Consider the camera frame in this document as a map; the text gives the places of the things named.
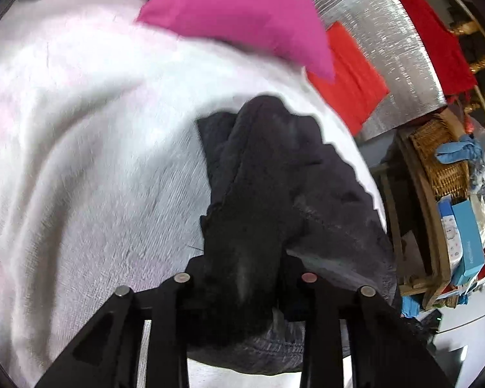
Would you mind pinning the white blanket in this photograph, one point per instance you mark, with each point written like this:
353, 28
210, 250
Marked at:
85, 149

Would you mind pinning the wooden stair railing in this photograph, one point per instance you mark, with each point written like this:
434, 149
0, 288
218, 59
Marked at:
467, 28

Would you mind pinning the blue cloth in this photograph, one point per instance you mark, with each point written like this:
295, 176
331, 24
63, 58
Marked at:
464, 149

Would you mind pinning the red pillow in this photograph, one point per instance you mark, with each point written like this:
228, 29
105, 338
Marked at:
347, 85

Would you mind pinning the silver foil insulation mat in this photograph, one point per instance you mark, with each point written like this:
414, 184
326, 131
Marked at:
388, 40

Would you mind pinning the wooden table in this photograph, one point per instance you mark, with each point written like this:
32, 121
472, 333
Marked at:
418, 194

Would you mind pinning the red cloth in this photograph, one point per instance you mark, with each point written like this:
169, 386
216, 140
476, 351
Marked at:
436, 40

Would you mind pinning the black puffer jacket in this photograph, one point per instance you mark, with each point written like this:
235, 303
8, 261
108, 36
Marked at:
266, 178

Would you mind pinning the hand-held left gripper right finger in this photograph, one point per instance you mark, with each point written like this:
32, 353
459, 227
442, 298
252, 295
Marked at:
319, 299

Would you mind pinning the light blue cardboard box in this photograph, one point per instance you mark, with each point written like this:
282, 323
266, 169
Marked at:
467, 242

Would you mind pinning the wicker basket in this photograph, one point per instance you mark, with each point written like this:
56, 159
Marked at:
440, 157

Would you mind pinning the white printed tissue pack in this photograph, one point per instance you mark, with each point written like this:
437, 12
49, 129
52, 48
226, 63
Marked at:
448, 234

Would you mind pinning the blue folded clothes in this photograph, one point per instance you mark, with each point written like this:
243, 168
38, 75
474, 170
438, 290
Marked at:
410, 306

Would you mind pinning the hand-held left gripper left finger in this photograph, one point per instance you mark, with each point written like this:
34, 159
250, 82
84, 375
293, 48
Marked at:
178, 291

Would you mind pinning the pink pillow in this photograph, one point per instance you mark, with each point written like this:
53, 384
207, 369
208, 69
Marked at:
234, 12

